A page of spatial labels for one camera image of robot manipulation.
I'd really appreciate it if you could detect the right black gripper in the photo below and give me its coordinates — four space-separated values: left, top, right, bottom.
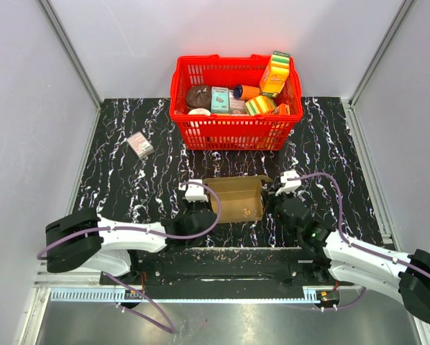
260 185 297 238

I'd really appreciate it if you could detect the small clear plastic bag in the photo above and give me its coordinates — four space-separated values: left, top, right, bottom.
242 208 257 219

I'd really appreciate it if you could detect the brown cardboard box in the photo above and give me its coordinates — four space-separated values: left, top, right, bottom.
203 175 273 224

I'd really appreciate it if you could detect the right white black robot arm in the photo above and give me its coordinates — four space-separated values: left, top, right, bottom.
266 192 430 324

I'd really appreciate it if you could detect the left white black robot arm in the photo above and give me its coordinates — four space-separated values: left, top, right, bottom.
37 206 219 285

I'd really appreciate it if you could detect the small pink card box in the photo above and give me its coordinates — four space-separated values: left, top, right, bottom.
127 132 154 159

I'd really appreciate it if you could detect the small orange box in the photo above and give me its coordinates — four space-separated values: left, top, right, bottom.
271 103 291 116

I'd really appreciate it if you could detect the teal small box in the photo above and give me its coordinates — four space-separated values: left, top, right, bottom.
211 86 229 114

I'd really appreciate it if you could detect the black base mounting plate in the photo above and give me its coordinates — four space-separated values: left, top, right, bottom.
99 247 355 288

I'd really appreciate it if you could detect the red plastic shopping basket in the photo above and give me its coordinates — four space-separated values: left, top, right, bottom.
169 55 303 151

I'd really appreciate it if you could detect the white round container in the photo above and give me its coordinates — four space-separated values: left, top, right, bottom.
188 108 211 116

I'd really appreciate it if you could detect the yellow green sponge pack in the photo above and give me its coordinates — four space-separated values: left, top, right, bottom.
244 95 276 116

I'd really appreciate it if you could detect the pink white packet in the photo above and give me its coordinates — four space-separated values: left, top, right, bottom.
229 90 247 115

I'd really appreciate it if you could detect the brown round bun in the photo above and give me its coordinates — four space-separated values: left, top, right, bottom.
186 85 212 110

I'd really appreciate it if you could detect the orange blue capped bottle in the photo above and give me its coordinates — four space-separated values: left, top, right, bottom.
233 84 261 101

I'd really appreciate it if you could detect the tall orange sponge pack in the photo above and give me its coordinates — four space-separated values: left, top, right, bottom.
259 51 291 98

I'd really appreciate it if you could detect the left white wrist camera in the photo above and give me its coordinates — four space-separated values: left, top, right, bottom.
178 180 209 203

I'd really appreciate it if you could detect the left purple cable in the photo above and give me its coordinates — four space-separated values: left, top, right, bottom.
36 181 222 334

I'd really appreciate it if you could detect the purple cable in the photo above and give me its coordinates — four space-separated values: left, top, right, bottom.
286 172 430 311
36 181 222 334

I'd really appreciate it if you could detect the aluminium front rail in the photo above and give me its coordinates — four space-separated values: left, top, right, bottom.
35 262 353 303

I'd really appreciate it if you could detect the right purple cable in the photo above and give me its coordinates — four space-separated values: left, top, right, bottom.
286 172 430 311

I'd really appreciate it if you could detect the right aluminium corner post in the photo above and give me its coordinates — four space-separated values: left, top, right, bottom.
348 0 417 108

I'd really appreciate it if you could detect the aluminium corner post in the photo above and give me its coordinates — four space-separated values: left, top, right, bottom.
36 0 103 109
348 0 417 108

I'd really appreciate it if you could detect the left aluminium corner post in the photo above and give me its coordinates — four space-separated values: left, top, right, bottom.
36 0 103 109

